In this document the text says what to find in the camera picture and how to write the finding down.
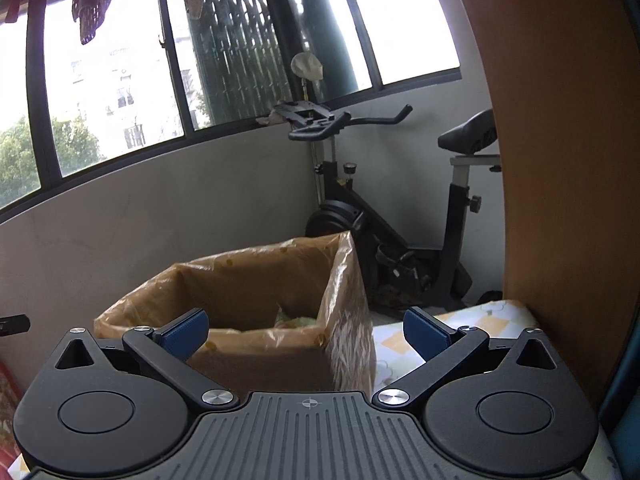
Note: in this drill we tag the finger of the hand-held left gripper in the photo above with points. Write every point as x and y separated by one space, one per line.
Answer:
12 324

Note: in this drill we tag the red patterned cloth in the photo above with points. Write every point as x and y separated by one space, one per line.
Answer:
7 395

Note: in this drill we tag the cloth-wrapped pole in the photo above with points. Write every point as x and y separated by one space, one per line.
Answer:
306 67

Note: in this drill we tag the pale green snack packet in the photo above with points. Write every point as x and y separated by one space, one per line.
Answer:
295 317

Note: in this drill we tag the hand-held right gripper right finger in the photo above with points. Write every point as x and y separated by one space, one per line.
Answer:
425 332

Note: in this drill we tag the wooden board panel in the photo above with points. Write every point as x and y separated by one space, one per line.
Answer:
550 185

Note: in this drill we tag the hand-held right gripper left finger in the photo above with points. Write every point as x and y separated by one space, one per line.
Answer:
184 332

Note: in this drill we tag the black exercise bike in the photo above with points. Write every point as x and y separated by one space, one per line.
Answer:
370 220

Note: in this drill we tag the taped cardboard box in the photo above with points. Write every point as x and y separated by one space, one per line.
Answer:
250 280

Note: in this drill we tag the green lattice screen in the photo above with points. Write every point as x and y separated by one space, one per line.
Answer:
240 45

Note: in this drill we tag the crumpled rag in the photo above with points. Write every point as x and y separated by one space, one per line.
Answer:
267 120

